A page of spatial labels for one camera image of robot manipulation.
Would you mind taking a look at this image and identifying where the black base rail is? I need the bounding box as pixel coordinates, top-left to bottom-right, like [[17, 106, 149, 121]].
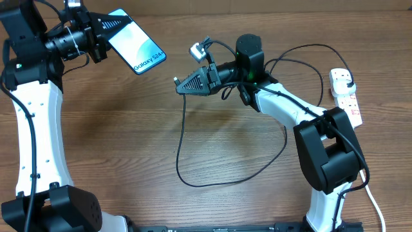
[[128, 220, 364, 232]]

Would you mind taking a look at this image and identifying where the white USB charger plug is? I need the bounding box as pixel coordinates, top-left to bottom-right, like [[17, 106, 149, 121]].
[[331, 79, 357, 98]]

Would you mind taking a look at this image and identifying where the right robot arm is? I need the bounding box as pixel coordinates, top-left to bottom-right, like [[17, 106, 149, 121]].
[[174, 34, 368, 231]]

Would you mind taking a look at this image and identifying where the blue-screen Samsung smartphone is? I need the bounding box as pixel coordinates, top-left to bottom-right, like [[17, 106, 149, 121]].
[[109, 20, 167, 75]]

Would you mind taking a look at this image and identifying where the black USB charging cable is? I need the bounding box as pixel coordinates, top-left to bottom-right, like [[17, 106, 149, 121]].
[[173, 43, 355, 188]]

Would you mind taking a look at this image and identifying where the white power strip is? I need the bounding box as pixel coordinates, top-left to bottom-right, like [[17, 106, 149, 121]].
[[329, 68, 362, 128]]

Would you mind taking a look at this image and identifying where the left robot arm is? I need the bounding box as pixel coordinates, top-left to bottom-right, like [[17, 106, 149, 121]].
[[1, 1, 136, 231]]

